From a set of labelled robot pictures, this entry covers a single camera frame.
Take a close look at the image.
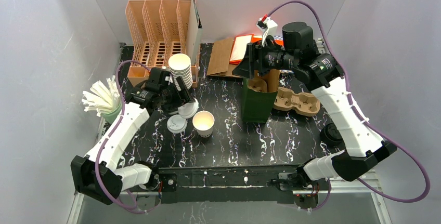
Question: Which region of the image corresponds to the single pulp cup carrier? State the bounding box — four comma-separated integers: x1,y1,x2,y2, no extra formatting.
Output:
248,77,268,93

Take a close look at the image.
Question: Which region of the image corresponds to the single white paper cup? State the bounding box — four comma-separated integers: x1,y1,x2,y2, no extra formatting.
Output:
192,111,215,138

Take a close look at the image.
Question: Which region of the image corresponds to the green paper bag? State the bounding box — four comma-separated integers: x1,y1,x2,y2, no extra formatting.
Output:
241,69,280,123

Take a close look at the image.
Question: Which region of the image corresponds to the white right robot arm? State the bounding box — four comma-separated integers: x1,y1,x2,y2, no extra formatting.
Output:
232,16,397,184

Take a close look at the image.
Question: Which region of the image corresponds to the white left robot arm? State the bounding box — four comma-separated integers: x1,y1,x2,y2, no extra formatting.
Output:
70,68,194,205

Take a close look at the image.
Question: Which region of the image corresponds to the white cup lid stack back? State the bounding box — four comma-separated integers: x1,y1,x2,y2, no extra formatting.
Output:
178,99,199,119

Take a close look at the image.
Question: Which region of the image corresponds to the white cup lid stack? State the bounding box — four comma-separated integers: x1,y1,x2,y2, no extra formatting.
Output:
178,99,199,119
166,115,187,134

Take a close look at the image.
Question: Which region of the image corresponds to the orange paper bag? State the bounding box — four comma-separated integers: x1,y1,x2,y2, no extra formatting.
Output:
229,34,262,65

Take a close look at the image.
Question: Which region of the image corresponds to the white cup lid stack front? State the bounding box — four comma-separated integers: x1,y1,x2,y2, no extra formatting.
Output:
166,115,187,134

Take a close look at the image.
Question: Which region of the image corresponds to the stack of white paper cups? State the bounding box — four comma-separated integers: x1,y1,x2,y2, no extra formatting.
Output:
168,54,193,89

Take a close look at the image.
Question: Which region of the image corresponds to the brown kraft paper bag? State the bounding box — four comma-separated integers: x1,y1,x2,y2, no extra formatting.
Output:
206,37,238,78

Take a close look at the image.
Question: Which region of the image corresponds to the green straw holder cup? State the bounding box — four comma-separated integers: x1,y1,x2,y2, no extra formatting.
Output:
101,103,122,124

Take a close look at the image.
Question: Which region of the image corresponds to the stack of pulp cup carriers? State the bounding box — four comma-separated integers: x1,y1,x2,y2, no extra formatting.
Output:
273,87,321,117

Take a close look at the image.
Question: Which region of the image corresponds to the bundle of white wrapped straws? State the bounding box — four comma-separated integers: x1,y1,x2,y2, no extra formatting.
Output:
81,75,122,117

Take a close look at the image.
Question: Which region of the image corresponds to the peach plastic file organizer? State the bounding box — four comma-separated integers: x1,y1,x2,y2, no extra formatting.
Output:
125,0,203,88

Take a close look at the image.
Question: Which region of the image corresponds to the stack of black cup lids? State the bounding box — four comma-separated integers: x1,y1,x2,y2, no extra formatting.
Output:
320,123,345,149

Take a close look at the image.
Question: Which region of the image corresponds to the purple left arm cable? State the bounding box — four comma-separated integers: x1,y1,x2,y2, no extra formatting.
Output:
94,60,152,215

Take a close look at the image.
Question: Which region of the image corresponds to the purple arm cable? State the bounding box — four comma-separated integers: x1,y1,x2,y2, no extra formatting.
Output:
94,60,152,215
260,0,431,213

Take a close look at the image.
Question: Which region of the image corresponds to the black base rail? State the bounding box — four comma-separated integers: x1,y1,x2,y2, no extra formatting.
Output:
125,162,321,204

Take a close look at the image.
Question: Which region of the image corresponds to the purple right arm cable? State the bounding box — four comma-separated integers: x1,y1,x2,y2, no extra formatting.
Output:
260,0,431,213

